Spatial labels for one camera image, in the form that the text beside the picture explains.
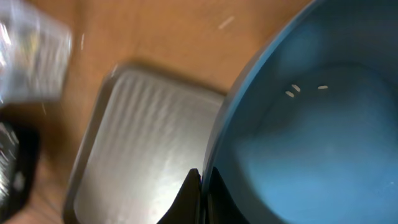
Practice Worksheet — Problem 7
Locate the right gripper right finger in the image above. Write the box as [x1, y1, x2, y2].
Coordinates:
[206, 167, 249, 224]

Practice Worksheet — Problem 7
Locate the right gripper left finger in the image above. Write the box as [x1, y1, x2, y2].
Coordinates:
[158, 169, 201, 224]

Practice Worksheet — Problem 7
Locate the dark blue plate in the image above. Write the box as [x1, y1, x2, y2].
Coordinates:
[202, 0, 397, 223]

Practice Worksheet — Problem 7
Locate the brown serving tray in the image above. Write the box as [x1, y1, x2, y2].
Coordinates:
[63, 63, 224, 223]

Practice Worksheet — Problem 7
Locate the black tray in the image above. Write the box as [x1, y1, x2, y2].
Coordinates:
[1, 120, 40, 223]

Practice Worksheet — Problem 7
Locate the clear plastic bin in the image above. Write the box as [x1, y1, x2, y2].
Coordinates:
[1, 0, 72, 104]

